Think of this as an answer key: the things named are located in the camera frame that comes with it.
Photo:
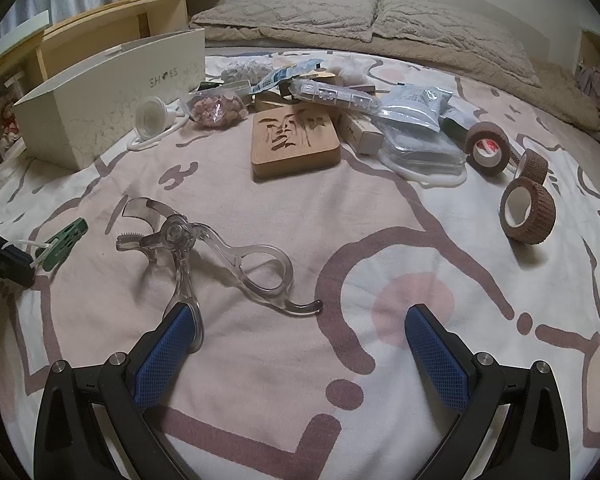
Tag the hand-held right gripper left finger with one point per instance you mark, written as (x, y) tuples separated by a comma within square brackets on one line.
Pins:
[(162, 360)]

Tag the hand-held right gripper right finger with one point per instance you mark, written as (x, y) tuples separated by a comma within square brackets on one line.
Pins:
[(437, 360)]

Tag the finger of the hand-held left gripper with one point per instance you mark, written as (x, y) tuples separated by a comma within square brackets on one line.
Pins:
[(15, 258), (10, 272)]

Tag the green clip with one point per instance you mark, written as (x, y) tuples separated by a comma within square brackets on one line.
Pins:
[(65, 242)]

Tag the clear plastic tongs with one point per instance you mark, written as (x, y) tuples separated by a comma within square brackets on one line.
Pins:
[(177, 235)]

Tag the white storage box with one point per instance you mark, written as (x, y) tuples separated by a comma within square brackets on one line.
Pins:
[(105, 90)]

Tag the red white printed package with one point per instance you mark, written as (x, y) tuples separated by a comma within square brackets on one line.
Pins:
[(10, 127)]

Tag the printed blanket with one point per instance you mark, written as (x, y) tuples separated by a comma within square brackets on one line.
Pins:
[(280, 410)]

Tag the brown tape roll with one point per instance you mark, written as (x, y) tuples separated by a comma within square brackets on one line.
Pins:
[(540, 215), (480, 132), (535, 165)]

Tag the wooden bedside shelf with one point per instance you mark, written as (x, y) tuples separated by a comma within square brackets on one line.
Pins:
[(110, 22)]

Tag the small beige box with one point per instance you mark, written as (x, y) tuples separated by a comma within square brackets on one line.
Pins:
[(362, 135)]

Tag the carved wooden coaster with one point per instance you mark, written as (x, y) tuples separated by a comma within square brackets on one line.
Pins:
[(295, 152)]

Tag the bag of brown nuts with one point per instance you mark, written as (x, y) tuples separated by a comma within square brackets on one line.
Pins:
[(217, 107)]

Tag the white sachet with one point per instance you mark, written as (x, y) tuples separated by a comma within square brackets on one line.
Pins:
[(415, 107)]

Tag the clear plastic case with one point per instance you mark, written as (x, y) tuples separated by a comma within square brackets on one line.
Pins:
[(330, 95)]

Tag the beige folded duvet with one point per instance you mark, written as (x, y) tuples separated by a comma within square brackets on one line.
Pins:
[(565, 100)]

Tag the fluffy grey pompom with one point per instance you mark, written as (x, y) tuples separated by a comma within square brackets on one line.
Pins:
[(352, 70)]

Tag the blue white snack packet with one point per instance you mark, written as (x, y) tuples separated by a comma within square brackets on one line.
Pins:
[(285, 77)]

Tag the quilted beige pillow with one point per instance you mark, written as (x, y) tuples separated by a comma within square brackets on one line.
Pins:
[(455, 35), (290, 15)]

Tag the wall niche shelf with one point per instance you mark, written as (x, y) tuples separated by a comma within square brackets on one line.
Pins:
[(590, 45)]

